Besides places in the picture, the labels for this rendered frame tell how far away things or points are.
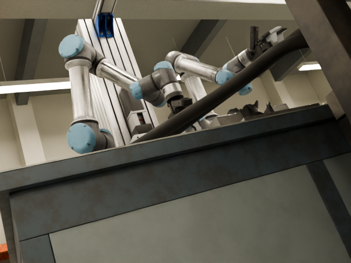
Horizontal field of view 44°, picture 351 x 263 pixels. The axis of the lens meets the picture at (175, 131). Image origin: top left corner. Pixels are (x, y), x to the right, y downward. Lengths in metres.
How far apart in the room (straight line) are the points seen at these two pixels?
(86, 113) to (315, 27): 1.26
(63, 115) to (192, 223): 6.78
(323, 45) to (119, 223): 0.48
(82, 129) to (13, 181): 0.98
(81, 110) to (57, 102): 5.85
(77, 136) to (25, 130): 5.23
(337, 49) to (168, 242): 0.46
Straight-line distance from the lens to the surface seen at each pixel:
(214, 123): 1.30
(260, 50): 2.14
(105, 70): 2.01
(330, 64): 0.73
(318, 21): 0.75
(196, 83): 2.33
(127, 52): 2.46
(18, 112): 7.14
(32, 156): 6.82
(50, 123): 7.46
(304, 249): 0.97
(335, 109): 1.01
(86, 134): 1.77
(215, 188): 0.92
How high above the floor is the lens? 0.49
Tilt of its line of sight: 20 degrees up
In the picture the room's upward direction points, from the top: 21 degrees counter-clockwise
